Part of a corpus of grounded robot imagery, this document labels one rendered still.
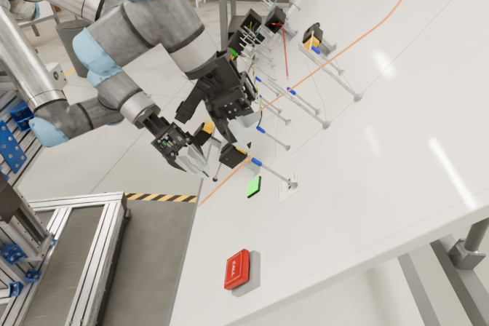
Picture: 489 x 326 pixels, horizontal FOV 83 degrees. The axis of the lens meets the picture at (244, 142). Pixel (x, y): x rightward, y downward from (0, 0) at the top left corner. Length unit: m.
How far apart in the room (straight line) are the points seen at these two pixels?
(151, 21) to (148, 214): 1.71
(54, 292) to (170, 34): 1.45
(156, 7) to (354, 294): 0.78
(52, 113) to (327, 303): 0.80
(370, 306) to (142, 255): 1.35
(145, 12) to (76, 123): 0.38
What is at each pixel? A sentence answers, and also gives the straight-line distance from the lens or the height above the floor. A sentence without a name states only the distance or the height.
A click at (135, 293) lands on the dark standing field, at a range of 1.78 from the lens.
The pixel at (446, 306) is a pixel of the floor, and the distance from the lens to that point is 1.96.
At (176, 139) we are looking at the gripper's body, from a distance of 0.64.
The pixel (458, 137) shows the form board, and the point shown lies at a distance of 0.37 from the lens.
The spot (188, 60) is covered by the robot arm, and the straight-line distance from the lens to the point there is 0.47.
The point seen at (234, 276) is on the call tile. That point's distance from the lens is 0.48.
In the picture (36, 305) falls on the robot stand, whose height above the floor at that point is 0.21.
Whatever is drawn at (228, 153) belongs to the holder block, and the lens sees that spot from 0.60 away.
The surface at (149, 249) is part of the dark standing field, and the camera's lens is 1.89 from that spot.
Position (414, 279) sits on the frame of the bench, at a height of 0.80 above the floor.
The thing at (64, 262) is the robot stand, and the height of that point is 0.21.
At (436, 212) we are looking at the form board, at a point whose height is 1.33.
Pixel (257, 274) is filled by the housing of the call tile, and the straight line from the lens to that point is 0.48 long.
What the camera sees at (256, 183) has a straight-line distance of 0.60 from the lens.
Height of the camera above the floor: 1.55
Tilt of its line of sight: 38 degrees down
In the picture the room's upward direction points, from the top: straight up
